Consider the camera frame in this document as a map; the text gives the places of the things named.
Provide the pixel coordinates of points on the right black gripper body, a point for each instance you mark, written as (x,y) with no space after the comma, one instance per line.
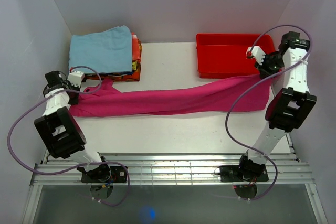
(271,65)

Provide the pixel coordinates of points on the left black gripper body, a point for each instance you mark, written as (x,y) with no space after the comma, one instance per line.
(74,98)

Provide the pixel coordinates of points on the pink trousers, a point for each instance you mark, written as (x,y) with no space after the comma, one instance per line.
(218,96)

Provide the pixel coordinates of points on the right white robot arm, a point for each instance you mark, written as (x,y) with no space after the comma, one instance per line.
(289,108)

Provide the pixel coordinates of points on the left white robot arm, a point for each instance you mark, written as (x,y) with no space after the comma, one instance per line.
(59,130)

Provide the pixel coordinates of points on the folded orange patterned trousers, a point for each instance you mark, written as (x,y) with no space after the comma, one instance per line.
(134,75)

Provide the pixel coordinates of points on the red plastic tray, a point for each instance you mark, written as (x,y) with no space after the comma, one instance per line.
(221,56)

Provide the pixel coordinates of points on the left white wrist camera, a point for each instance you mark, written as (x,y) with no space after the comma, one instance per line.
(75,78)

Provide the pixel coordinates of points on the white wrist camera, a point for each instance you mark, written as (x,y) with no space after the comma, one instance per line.
(75,78)
(256,53)

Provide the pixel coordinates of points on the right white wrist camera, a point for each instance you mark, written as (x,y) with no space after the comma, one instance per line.
(256,53)

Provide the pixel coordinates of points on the aluminium rail frame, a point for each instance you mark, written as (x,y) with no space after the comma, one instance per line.
(174,163)

